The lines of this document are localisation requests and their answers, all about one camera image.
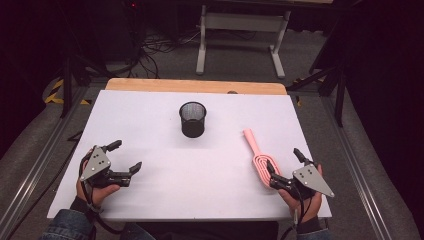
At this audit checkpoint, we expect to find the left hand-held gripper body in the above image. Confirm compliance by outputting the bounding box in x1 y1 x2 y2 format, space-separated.
79 145 132 188

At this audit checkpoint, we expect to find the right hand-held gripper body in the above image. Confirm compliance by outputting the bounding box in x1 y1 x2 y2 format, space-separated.
269 163 336 202

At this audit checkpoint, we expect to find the pink hairbrush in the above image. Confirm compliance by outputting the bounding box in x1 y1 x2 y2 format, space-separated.
242 128 283 190

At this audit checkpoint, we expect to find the black mesh pen holder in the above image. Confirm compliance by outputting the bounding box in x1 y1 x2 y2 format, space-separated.
178 101 208 139

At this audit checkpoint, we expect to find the person's right hand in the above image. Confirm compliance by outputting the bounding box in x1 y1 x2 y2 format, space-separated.
277 163 325 224

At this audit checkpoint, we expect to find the person's left hand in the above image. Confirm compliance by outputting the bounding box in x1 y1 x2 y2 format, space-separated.
75 148 121 208

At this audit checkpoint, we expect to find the white board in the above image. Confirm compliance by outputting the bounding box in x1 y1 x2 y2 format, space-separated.
46 89 333 223

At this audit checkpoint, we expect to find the black metal stand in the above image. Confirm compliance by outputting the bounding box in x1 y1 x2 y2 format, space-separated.
59 54 112 120
285 61 348 128

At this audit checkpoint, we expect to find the yellow black hazard tape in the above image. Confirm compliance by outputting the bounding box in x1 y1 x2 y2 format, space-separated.
44 77 92 106

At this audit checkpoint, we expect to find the wooden table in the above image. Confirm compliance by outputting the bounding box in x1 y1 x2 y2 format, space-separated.
104 77 289 96

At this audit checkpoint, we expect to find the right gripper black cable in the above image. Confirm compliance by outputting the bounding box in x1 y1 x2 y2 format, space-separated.
279 186 315 240

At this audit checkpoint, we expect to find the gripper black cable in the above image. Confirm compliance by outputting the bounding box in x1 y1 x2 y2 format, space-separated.
78 156 125 236
279 186 315 240

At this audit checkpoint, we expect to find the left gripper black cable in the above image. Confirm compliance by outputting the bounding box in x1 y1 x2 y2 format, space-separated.
78 156 125 236

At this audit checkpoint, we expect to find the aluminium rail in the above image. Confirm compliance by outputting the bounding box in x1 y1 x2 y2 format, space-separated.
0 85 92 236
320 95 394 240

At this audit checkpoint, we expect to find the bundle of black floor cables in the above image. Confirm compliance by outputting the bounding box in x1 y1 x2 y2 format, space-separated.
124 28 203 80

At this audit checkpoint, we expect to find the grey metal desk frame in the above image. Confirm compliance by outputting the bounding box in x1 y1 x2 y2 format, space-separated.
195 4 292 80

